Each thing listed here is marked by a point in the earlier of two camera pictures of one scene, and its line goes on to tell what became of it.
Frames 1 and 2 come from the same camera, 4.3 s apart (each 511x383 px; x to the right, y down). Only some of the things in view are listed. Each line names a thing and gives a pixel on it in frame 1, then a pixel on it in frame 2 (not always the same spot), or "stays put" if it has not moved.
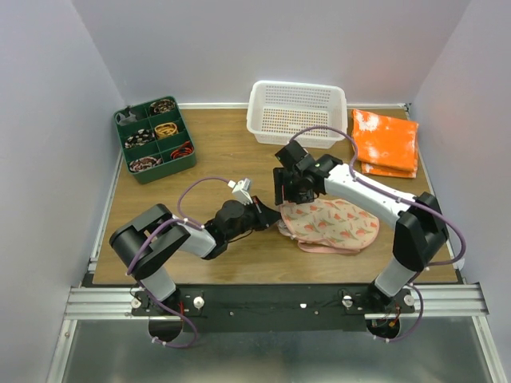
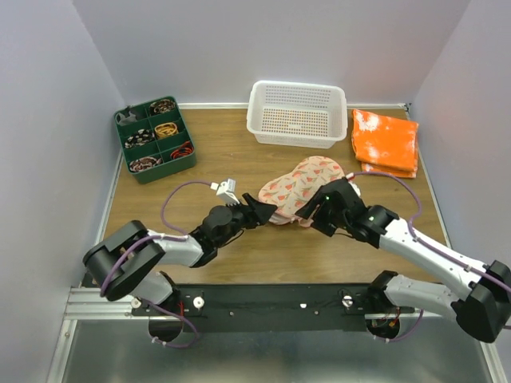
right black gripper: [303, 198] to [319, 223]
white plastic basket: [277, 110] stays put
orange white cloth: [386, 146] stays put
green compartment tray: [155, 139] stays put
